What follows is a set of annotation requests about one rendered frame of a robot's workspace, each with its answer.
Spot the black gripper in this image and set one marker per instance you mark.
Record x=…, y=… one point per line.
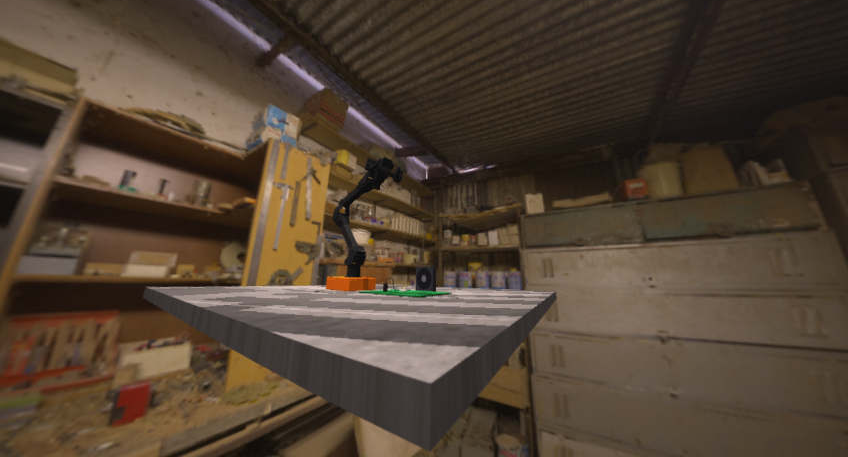
x=382, y=172

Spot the green circuit board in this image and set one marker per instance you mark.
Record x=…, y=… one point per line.
x=405, y=293

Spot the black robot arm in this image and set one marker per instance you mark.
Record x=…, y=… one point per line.
x=356, y=254

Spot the black computer fan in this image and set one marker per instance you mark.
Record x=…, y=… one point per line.
x=426, y=278

